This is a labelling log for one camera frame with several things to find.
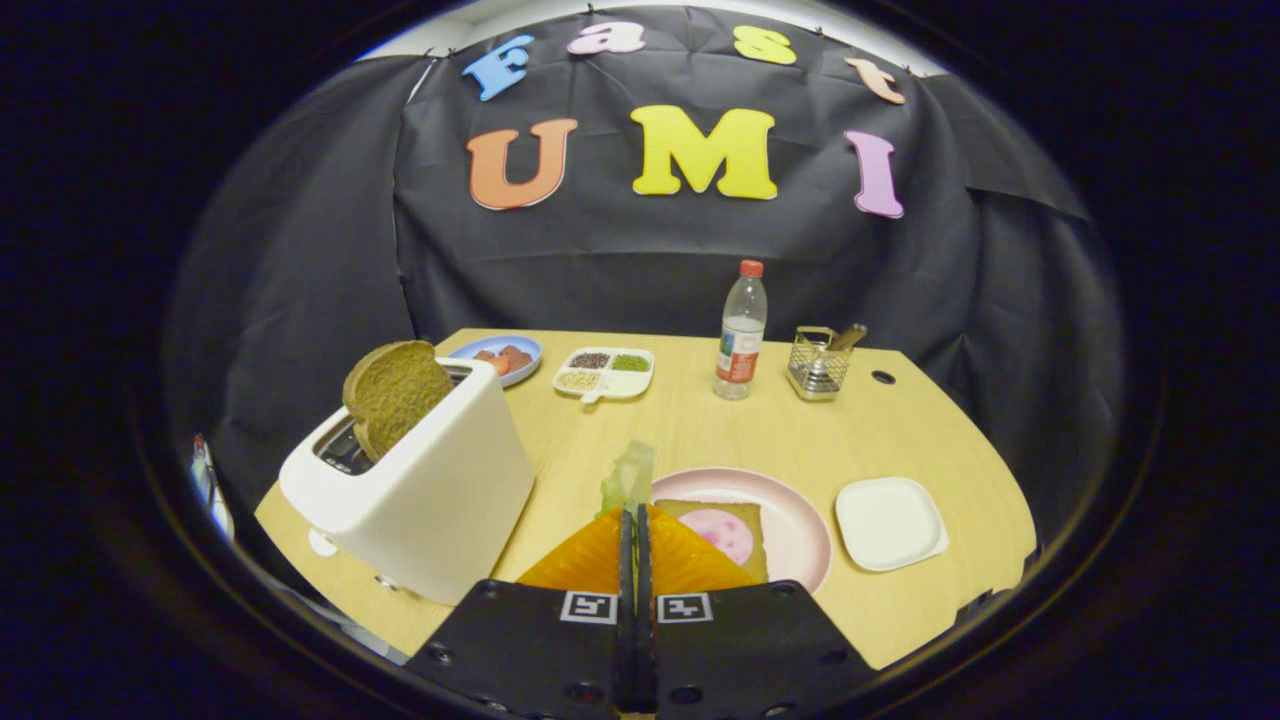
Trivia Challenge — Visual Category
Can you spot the green lettuce leaf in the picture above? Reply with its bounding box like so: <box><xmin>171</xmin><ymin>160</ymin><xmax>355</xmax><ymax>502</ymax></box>
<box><xmin>597</xmin><ymin>440</ymin><xmax>656</xmax><ymax>519</ymax></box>

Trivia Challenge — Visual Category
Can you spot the brown toast slice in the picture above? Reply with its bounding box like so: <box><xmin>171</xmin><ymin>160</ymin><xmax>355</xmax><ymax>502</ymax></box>
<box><xmin>342</xmin><ymin>340</ymin><xmax>456</xmax><ymax>463</ymax></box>

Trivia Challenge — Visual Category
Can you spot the brown bread slice with ham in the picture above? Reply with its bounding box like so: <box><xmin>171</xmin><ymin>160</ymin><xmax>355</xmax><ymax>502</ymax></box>
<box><xmin>655</xmin><ymin>499</ymin><xmax>770</xmax><ymax>584</ymax></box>

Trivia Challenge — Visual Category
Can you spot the white bottle with red cap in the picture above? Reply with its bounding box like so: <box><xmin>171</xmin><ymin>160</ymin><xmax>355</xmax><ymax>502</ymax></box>
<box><xmin>190</xmin><ymin>432</ymin><xmax>237</xmax><ymax>544</ymax></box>

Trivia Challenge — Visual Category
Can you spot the pink ham slice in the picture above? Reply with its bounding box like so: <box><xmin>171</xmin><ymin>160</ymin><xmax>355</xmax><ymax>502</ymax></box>
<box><xmin>703</xmin><ymin>508</ymin><xmax>756</xmax><ymax>567</ymax></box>

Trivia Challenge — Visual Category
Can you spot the white toaster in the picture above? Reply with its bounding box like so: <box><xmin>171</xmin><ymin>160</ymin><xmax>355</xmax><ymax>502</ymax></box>
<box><xmin>278</xmin><ymin>357</ymin><xmax>536</xmax><ymax>607</ymax></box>

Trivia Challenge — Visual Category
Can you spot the white divided seed dish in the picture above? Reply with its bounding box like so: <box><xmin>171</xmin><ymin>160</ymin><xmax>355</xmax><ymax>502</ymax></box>
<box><xmin>552</xmin><ymin>346</ymin><xmax>656</xmax><ymax>405</ymax></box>

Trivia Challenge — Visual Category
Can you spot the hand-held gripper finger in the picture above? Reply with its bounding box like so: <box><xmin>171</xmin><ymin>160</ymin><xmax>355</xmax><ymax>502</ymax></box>
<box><xmin>637</xmin><ymin>503</ymin><xmax>881</xmax><ymax>720</ymax></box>
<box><xmin>405</xmin><ymin>507</ymin><xmax>638</xmax><ymax>720</ymax></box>

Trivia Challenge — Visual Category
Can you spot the blue plate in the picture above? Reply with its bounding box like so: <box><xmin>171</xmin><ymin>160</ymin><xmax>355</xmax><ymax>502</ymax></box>
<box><xmin>447</xmin><ymin>334</ymin><xmax>544</xmax><ymax>389</ymax></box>

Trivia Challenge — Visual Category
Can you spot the clear plastic water bottle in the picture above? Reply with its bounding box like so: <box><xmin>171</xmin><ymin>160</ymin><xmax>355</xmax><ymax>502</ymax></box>
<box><xmin>713</xmin><ymin>260</ymin><xmax>769</xmax><ymax>401</ymax></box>

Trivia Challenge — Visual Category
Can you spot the white square plate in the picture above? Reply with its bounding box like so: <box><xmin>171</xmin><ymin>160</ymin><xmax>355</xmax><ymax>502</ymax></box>
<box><xmin>835</xmin><ymin>477</ymin><xmax>951</xmax><ymax>573</ymax></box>

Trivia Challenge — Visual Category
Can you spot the pink plate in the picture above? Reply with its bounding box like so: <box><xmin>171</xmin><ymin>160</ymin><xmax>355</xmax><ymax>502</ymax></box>
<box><xmin>648</xmin><ymin>467</ymin><xmax>834</xmax><ymax>594</ymax></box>

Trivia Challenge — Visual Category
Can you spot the metal wire basket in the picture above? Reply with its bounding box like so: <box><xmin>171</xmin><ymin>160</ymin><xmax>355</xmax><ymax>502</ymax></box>
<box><xmin>786</xmin><ymin>325</ymin><xmax>853</xmax><ymax>403</ymax></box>

